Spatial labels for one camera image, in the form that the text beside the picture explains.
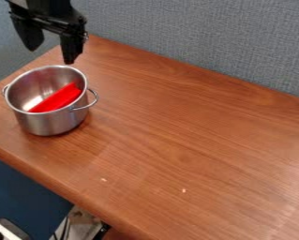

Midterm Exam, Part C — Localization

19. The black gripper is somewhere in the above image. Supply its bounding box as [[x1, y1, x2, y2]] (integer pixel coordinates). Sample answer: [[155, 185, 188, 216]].
[[5, 0, 87, 65]]

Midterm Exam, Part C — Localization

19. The stainless steel pot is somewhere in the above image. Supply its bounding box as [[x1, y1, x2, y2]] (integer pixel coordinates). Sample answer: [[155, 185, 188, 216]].
[[2, 65, 99, 136]]

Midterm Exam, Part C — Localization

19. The red plastic block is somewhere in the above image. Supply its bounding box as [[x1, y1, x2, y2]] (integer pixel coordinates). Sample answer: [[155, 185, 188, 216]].
[[29, 82, 81, 113]]

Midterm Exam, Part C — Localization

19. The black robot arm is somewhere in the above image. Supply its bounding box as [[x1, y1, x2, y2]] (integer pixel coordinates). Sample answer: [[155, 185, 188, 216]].
[[5, 0, 88, 65]]

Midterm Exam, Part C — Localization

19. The metal table leg bracket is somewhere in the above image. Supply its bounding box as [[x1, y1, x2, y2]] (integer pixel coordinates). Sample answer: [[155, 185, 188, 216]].
[[49, 206, 109, 240]]

